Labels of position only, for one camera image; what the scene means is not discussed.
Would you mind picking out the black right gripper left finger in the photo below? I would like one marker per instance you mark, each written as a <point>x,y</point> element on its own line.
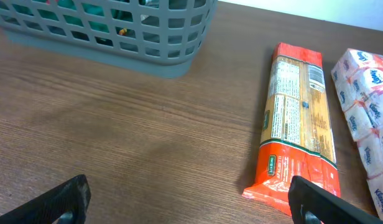
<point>66,203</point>

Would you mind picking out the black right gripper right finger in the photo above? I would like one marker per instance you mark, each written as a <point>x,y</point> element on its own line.
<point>310,203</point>

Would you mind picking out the orange spaghetti packet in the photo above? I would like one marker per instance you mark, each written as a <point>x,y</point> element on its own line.
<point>296,136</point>

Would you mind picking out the Kleenex tissue multipack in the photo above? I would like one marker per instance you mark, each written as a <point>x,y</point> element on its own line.
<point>358,78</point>

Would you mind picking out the grey plastic basket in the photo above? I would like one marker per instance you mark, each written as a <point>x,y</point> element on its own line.
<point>157,37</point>

